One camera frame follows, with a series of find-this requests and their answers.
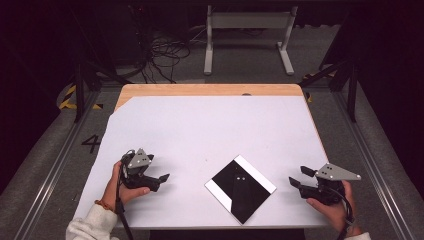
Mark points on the black metal stand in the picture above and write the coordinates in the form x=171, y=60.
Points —
x=351, y=83
x=80, y=86

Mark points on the yellow black hazard tape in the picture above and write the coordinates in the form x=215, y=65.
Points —
x=68, y=96

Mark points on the black glossy panel silver edges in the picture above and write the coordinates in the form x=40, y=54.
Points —
x=241, y=193

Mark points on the white paper sheet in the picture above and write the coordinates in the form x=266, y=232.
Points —
x=206, y=130

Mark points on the white metal stand frame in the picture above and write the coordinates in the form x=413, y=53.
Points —
x=248, y=20

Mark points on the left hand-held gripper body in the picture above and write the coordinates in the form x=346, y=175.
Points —
x=138, y=160

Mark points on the person's left hand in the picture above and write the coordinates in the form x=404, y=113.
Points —
x=128, y=195

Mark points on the aluminium floor rail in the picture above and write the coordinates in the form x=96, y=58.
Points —
x=373, y=160
x=56, y=166

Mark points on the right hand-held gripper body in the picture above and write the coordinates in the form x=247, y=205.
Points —
x=335, y=173

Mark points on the person's right hand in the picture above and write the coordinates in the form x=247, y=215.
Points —
x=333, y=213

